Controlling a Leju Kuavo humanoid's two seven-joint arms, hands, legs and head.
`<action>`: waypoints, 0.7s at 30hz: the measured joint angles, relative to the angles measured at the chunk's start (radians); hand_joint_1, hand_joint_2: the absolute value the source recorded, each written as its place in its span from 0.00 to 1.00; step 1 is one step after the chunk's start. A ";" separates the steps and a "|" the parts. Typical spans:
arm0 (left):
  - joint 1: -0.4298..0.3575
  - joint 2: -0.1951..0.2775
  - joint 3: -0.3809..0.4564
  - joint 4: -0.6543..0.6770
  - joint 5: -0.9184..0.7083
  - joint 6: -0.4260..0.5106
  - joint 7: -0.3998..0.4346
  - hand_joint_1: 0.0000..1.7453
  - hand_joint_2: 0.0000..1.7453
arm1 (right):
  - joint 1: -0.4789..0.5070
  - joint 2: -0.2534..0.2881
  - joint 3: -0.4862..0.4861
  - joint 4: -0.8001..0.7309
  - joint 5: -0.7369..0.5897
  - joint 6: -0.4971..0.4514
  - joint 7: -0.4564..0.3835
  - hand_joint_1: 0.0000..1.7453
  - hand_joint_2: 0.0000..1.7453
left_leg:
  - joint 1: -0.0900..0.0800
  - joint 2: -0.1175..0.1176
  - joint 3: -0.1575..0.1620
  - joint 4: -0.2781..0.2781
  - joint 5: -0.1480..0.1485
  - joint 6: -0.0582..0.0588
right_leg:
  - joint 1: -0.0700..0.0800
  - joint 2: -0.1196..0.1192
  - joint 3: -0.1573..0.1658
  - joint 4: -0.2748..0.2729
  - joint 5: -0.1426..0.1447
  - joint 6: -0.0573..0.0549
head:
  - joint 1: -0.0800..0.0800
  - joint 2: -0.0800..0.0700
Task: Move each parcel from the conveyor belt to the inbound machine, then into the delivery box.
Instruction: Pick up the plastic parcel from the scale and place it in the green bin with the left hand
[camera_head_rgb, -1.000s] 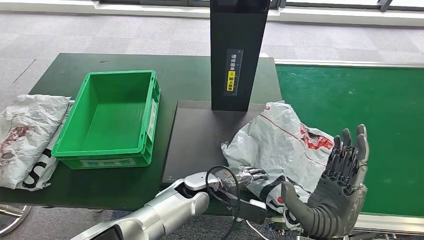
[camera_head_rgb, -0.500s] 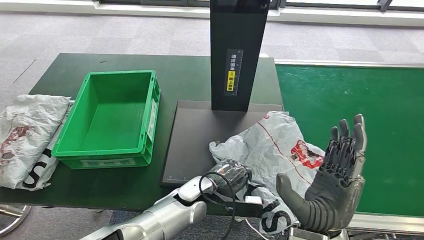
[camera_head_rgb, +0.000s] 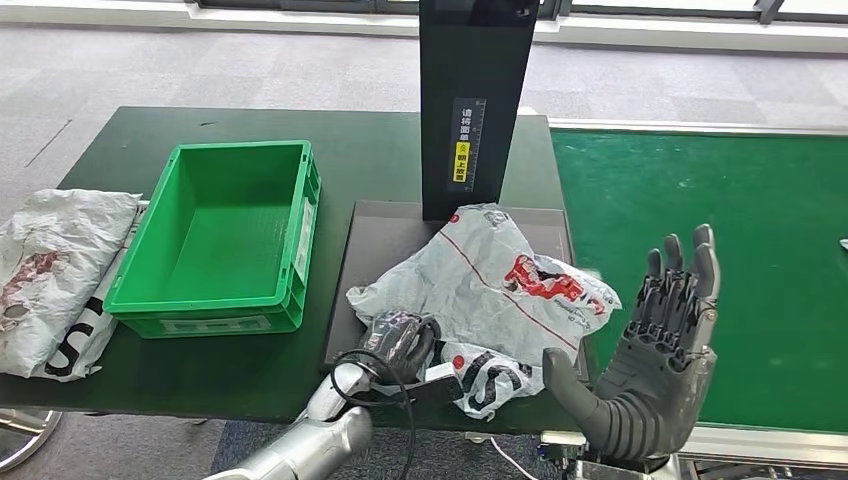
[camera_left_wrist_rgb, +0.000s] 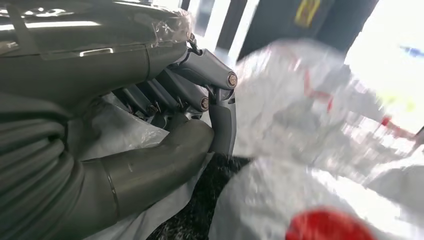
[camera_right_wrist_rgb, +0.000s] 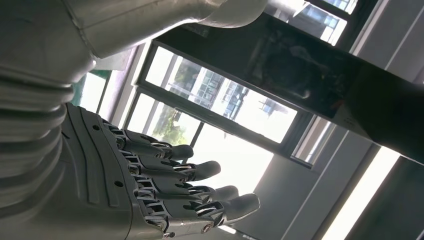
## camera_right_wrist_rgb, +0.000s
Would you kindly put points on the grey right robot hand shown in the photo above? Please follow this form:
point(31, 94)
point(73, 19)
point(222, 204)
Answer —
point(99, 185)

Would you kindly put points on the black inbound scanner machine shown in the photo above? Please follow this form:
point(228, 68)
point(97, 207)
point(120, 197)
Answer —
point(298, 66)

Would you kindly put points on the building outside window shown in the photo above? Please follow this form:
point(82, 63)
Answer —
point(212, 89)

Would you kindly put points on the dark window frame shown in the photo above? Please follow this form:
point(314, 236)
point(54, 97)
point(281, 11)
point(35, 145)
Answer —
point(212, 120)

